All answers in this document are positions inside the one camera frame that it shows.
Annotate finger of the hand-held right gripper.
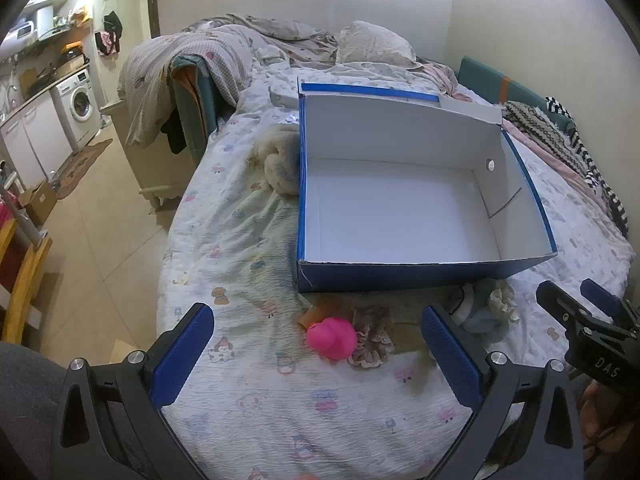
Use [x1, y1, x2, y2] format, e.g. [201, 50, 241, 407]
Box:
[536, 280, 593, 341]
[580, 278, 640, 332]

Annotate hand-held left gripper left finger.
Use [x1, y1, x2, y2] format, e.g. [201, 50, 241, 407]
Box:
[50, 302, 216, 480]

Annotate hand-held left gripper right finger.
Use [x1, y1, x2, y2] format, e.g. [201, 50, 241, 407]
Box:
[421, 304, 586, 480]

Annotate light blue plush toy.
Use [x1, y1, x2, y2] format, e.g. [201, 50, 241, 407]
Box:
[452, 282, 501, 333]

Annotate cream plush toy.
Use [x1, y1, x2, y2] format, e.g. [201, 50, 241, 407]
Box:
[487, 287, 521, 323]

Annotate pink soft toy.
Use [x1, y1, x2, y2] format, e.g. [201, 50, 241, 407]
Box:
[306, 316, 358, 361]

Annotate blue and white cardboard box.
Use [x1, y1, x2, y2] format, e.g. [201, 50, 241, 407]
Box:
[296, 76, 559, 295]

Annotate person's right hand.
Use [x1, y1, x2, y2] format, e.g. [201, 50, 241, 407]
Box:
[580, 380, 640, 466]

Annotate black and white striped cloth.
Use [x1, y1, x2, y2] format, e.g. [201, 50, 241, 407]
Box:
[545, 95, 630, 236]

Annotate pink blanket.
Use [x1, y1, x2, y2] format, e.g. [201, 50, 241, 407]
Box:
[425, 62, 588, 183]

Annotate person's grey trouser leg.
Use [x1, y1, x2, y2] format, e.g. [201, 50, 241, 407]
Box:
[0, 341, 101, 480]

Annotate yellow wooden chair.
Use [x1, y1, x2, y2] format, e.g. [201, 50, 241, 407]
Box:
[0, 220, 53, 346]

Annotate beige zigzag knit cloth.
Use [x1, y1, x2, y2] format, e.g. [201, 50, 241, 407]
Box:
[502, 101, 576, 161]

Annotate cream wooden cabinet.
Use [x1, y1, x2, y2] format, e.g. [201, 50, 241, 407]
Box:
[100, 100, 201, 211]

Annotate metal pole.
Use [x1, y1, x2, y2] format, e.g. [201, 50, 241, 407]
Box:
[0, 160, 41, 251]

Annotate brown cardboard box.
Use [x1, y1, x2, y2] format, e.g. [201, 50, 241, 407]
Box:
[17, 180, 60, 226]

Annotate cream fluffy plush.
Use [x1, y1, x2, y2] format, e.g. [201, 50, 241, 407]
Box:
[255, 125, 301, 196]

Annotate brown door mat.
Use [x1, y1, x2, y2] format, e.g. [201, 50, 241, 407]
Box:
[47, 137, 115, 201]

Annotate dark hanging cloth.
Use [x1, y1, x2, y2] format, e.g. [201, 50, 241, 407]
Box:
[160, 107, 188, 156]

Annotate teal padded headboard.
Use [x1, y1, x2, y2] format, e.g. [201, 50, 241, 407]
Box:
[457, 55, 576, 126]

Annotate white kitchen cabinet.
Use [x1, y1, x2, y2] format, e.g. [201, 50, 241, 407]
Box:
[0, 92, 76, 191]

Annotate white washing machine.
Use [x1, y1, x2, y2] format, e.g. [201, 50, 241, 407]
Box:
[54, 67, 103, 153]

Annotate grey patterned duvet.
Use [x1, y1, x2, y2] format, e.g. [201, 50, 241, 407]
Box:
[117, 12, 341, 148]

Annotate grey patterned pillow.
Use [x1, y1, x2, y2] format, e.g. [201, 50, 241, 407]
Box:
[336, 20, 421, 68]

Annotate pink hanging garment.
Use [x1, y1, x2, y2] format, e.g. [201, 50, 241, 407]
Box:
[95, 30, 121, 57]

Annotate dark hanging garment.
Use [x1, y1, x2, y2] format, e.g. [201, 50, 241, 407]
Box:
[102, 10, 124, 38]

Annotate white kitchen appliance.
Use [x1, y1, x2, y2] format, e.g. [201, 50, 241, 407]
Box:
[4, 20, 38, 46]

